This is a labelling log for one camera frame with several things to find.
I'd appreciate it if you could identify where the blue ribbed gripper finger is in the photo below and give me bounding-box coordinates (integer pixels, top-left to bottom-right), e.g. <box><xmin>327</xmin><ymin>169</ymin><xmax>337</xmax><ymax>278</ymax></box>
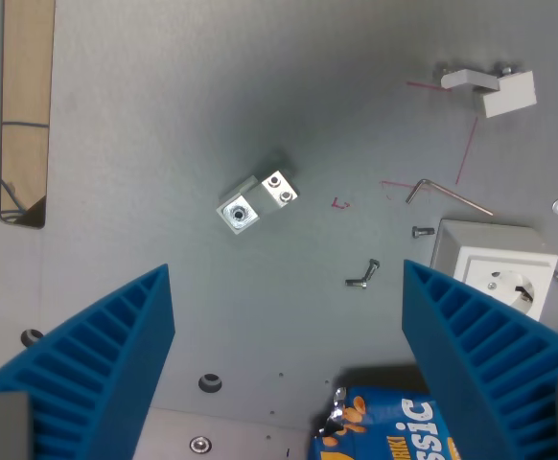
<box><xmin>0</xmin><ymin>263</ymin><xmax>176</xmax><ymax>460</ymax></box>
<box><xmin>401</xmin><ymin>259</ymin><xmax>558</xmax><ymax>460</ymax></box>

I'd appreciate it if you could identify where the aluminium block with screws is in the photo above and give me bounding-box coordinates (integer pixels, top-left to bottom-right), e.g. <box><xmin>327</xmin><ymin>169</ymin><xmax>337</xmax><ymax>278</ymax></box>
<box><xmin>215</xmin><ymin>156</ymin><xmax>301</xmax><ymax>238</ymax></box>

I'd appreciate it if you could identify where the white electrical wall socket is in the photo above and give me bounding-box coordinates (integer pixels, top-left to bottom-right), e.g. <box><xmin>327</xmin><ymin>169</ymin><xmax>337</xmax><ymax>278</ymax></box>
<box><xmin>430</xmin><ymin>218</ymin><xmax>558</xmax><ymax>323</ymax></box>

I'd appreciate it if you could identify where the metal allen key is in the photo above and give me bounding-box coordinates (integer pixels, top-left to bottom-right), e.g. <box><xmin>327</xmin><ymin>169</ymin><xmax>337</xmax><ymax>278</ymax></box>
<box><xmin>405</xmin><ymin>178</ymin><xmax>495</xmax><ymax>218</ymax></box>

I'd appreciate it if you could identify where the white angled plastic bracket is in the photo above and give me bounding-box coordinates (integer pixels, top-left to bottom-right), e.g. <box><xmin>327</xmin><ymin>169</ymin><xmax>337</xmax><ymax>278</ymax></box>
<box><xmin>435</xmin><ymin>60</ymin><xmax>538</xmax><ymax>119</ymax></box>

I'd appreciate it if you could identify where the blue snack bag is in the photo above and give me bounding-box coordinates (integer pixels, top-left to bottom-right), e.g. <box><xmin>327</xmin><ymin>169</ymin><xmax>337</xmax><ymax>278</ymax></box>
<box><xmin>306</xmin><ymin>385</ymin><xmax>462</xmax><ymax>460</ymax></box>

